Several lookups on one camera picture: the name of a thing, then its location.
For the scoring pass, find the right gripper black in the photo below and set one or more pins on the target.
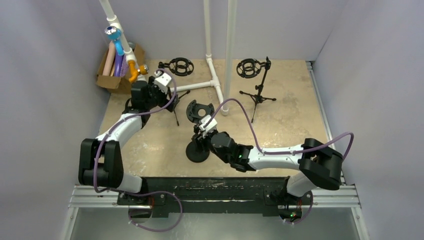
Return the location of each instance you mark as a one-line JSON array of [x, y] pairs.
[[202, 138]]

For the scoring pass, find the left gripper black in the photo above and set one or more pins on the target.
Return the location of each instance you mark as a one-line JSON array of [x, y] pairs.
[[158, 94]]

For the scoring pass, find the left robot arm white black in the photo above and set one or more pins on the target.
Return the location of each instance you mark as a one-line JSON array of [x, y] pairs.
[[100, 159]]

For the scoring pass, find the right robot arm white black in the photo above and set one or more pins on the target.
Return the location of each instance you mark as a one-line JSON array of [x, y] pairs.
[[318, 164]]

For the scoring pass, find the orange toy microphone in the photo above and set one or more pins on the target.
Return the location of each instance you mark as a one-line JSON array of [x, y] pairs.
[[136, 71]]

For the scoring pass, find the glitter purple microphone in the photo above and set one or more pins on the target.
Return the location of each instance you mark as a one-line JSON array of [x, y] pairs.
[[124, 68]]

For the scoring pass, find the pink microphone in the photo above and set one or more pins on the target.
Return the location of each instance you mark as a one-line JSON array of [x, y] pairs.
[[109, 61]]

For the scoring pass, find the blue toy microphone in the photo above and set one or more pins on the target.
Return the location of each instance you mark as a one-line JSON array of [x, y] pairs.
[[114, 34]]

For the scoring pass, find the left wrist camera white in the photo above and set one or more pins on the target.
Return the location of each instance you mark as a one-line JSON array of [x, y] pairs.
[[163, 81]]

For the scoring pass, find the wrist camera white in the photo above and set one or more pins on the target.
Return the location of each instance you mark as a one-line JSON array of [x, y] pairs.
[[163, 81], [207, 124]]

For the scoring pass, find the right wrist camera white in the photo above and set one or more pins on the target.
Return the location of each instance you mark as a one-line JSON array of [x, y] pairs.
[[207, 124]]

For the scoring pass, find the black table edge rail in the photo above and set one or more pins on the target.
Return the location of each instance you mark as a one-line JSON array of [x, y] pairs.
[[163, 195]]

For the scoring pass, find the aluminium frame rail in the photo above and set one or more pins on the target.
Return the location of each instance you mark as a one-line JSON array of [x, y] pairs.
[[86, 197]]

